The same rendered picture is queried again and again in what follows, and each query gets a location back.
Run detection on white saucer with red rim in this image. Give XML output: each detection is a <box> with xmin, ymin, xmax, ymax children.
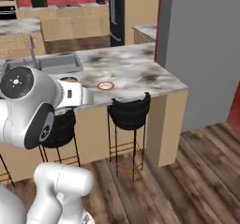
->
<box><xmin>97</xmin><ymin>81</ymin><xmax>115</xmax><ymax>92</ymax></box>

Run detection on beige island cupboards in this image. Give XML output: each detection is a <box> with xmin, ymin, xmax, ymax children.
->
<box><xmin>0</xmin><ymin>30</ymin><xmax>47</xmax><ymax>61</ymax></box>

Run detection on grey sink basin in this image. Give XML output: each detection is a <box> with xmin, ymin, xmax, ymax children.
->
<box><xmin>5</xmin><ymin>52</ymin><xmax>85</xmax><ymax>75</ymax></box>

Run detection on black bar stool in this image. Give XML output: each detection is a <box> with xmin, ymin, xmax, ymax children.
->
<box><xmin>106</xmin><ymin>91</ymin><xmax>152</xmax><ymax>182</ymax></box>
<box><xmin>37</xmin><ymin>108</ymin><xmax>82</xmax><ymax>168</ymax></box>
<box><xmin>0</xmin><ymin>153</ymin><xmax>16</xmax><ymax>188</ymax></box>

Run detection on black fridge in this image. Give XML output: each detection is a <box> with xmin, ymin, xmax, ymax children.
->
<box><xmin>108</xmin><ymin>0</ymin><xmax>127</xmax><ymax>48</ymax></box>

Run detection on built-in oven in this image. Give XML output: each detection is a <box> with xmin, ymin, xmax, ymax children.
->
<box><xmin>0</xmin><ymin>5</ymin><xmax>19</xmax><ymax>21</ymax></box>

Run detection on grey sink tap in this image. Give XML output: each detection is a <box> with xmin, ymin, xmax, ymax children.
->
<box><xmin>28</xmin><ymin>35</ymin><xmax>40</xmax><ymax>70</ymax></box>

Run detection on cup of tea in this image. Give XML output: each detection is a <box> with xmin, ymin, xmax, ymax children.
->
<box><xmin>59</xmin><ymin>76</ymin><xmax>79</xmax><ymax>83</ymax></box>

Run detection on beige base cupboard run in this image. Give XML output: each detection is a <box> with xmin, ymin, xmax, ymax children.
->
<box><xmin>18</xmin><ymin>5</ymin><xmax>111</xmax><ymax>43</ymax></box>

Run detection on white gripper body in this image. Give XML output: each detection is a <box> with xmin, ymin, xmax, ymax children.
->
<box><xmin>81</xmin><ymin>87</ymin><xmax>95</xmax><ymax>107</ymax></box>

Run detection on black hob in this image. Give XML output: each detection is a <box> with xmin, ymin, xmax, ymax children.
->
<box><xmin>55</xmin><ymin>3</ymin><xmax>82</xmax><ymax>9</ymax></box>

